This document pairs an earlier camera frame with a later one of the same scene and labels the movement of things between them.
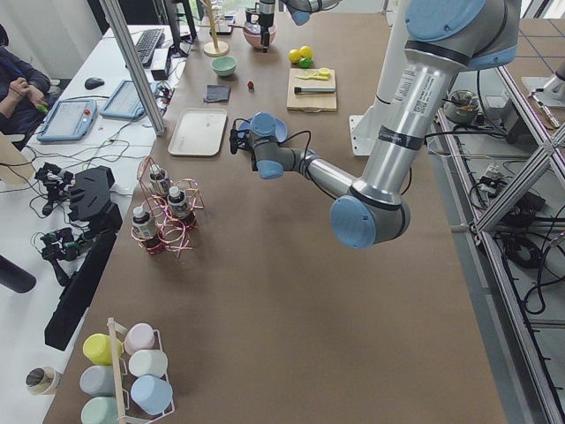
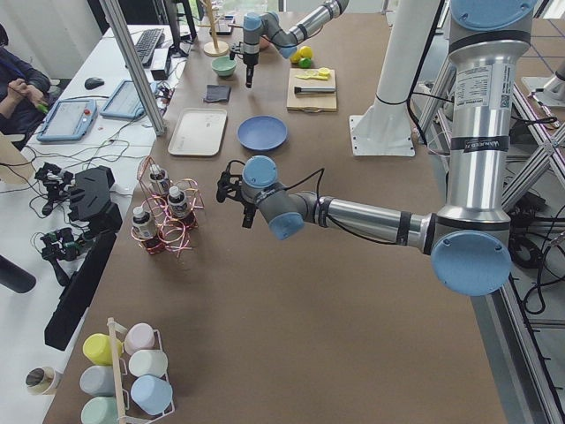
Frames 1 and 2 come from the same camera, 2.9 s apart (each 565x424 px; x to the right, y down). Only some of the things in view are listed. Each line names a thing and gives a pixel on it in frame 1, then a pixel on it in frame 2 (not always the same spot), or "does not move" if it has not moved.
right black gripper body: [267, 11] -> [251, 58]
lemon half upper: [324, 71] does not move
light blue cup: [152, 394] does not move
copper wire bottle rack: [171, 214] does not move
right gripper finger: [266, 41] -> [250, 70]
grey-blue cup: [98, 380] does not move
